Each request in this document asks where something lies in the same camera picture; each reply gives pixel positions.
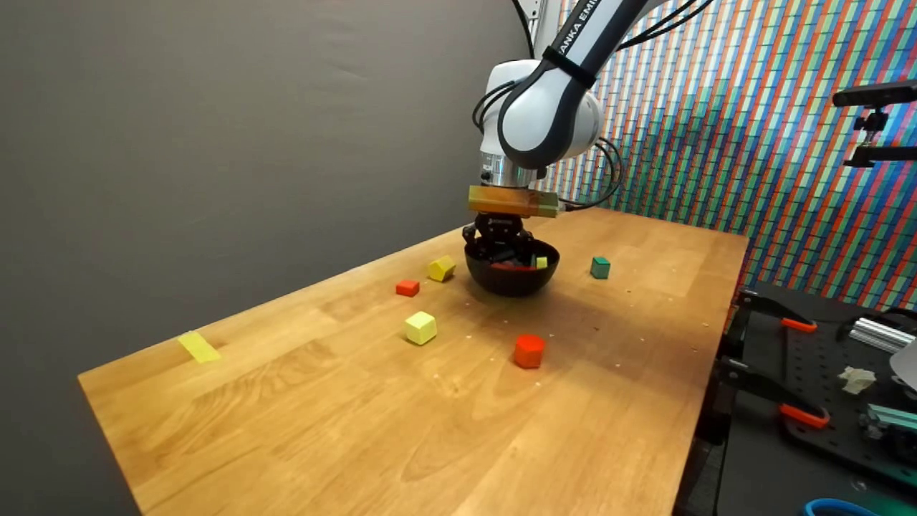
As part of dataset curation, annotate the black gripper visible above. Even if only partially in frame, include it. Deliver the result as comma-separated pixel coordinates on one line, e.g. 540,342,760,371
461,215,534,262

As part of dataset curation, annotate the small red block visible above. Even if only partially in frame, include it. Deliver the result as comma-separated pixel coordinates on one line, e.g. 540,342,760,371
397,281,421,299

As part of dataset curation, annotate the green cube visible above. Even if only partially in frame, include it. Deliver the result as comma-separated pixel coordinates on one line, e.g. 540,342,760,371
590,255,610,281

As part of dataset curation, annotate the red hexagonal block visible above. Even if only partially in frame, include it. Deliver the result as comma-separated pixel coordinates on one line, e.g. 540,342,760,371
513,332,547,371

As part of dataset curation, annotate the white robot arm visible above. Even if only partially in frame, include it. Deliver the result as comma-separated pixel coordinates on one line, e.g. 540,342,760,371
464,0,662,262

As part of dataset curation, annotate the black bowl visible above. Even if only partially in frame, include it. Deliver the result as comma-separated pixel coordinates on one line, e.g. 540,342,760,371
464,242,560,299

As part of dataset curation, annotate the yellow cube right of bowl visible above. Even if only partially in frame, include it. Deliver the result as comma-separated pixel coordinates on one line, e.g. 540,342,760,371
427,255,455,283

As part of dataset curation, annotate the yellow-green cube left of bowl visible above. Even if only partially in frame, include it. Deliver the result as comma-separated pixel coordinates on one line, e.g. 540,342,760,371
402,312,438,346

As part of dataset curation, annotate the orange black clamp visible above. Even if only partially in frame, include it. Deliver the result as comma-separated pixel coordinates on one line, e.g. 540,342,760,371
736,289,821,336

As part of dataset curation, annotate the yellow tape strip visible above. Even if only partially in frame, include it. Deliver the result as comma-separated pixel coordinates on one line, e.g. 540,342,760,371
177,332,222,364

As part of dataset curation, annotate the orange clamp at edge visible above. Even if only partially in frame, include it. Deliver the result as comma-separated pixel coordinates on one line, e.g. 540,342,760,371
717,358,832,430

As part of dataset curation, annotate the black pegboard panel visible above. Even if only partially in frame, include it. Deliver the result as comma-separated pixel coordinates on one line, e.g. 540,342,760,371
723,308,917,490

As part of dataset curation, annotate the white crumpled object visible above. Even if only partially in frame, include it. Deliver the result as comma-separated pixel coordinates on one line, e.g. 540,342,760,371
839,367,877,395

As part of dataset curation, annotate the teal tool on pegboard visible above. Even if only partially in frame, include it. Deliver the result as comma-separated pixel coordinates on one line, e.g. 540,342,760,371
865,405,917,440

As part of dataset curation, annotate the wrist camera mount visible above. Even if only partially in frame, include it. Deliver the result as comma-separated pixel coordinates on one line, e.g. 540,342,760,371
468,187,561,217

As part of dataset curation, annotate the camera stand arm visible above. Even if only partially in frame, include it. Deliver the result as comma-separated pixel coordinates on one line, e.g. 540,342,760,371
832,81,917,167

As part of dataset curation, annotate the blue scissors handle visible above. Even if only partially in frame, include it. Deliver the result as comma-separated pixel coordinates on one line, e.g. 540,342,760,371
801,496,877,516

